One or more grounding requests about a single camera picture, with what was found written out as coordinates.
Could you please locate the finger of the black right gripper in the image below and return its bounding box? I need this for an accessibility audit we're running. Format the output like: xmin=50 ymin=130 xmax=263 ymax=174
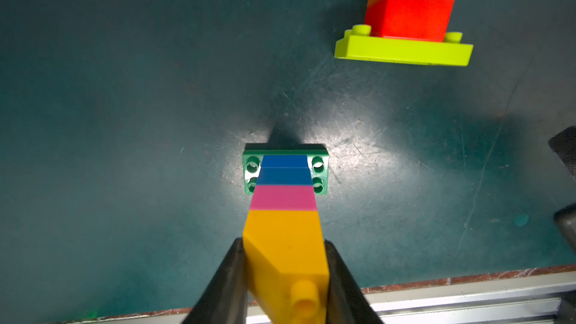
xmin=553 ymin=203 xmax=576 ymax=250
xmin=548 ymin=126 xmax=576 ymax=177

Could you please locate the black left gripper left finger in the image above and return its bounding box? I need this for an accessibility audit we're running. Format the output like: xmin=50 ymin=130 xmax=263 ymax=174
xmin=182 ymin=238 xmax=248 ymax=324

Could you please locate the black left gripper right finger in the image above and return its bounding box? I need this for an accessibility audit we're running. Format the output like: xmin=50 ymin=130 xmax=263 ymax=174
xmin=325 ymin=240 xmax=383 ymax=324

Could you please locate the yellow lego brick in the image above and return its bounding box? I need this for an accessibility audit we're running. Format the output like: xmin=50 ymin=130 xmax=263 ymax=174
xmin=242 ymin=210 xmax=330 ymax=323

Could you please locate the blue lego brick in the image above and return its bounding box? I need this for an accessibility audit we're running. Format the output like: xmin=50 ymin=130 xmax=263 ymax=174
xmin=261 ymin=155 xmax=309 ymax=169
xmin=256 ymin=168 xmax=313 ymax=186

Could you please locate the dark green long lego brick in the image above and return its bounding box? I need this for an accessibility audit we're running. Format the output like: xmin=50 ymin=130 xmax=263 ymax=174
xmin=241 ymin=143 xmax=329 ymax=195

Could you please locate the red lego brick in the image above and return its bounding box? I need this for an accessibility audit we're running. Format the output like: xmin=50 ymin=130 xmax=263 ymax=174
xmin=364 ymin=0 xmax=455 ymax=42

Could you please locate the lime green long lego brick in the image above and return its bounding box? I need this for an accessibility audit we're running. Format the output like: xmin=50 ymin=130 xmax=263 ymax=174
xmin=334 ymin=24 xmax=473 ymax=67

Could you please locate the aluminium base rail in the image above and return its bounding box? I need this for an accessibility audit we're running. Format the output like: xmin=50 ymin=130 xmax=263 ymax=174
xmin=53 ymin=264 xmax=576 ymax=324

